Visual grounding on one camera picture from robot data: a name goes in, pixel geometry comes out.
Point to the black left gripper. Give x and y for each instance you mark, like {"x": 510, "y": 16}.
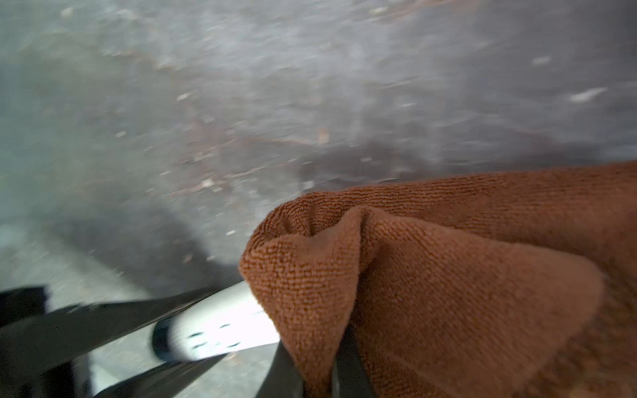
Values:
{"x": 42, "y": 354}

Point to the brown cloth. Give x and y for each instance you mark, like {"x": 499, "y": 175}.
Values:
{"x": 503, "y": 284}

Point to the white dark cap toothpaste tube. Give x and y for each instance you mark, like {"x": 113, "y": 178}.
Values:
{"x": 229, "y": 321}

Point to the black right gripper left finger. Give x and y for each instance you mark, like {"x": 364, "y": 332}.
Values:
{"x": 283, "y": 379}

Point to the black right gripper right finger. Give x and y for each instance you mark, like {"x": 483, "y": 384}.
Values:
{"x": 349, "y": 378}

